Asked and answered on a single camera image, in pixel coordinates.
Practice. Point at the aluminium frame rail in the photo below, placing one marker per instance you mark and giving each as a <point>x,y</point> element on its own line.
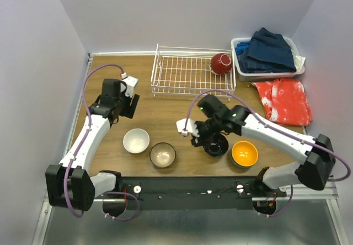
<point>310,221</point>

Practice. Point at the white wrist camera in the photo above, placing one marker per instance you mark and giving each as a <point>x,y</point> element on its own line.
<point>128,84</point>
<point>187,127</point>

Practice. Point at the red white cloth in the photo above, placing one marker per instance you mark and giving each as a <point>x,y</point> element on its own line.
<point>284,101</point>

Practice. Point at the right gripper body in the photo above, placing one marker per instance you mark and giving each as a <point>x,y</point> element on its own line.
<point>209,127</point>

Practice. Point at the dark blue cloth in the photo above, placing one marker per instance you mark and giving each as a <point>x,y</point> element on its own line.
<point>266,52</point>

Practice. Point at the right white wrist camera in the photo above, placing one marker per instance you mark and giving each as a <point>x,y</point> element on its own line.
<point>187,127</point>

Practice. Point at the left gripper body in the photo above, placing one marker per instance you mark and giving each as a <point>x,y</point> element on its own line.
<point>124,102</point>

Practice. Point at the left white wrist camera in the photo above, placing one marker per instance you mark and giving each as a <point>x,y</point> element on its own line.
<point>128,84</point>

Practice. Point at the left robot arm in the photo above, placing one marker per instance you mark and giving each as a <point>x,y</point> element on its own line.
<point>68,183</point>

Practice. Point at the white bowl red outside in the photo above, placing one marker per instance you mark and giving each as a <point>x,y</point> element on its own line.
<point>221,64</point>

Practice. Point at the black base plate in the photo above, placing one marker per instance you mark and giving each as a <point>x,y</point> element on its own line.
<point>197,193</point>

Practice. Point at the black bowl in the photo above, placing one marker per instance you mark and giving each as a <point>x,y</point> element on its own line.
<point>216,146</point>

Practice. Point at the brown glossy bowl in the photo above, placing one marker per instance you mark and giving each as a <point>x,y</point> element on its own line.
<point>162,155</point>

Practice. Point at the white bowl far left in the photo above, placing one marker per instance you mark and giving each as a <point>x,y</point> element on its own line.
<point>136,141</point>

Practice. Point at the orange bowl blue outside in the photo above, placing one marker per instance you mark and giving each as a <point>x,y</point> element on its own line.
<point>244,154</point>

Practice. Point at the white wire dish rack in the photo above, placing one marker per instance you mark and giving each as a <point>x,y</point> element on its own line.
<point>186,71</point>

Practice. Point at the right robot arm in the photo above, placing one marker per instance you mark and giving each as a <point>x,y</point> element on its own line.
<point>314,156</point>

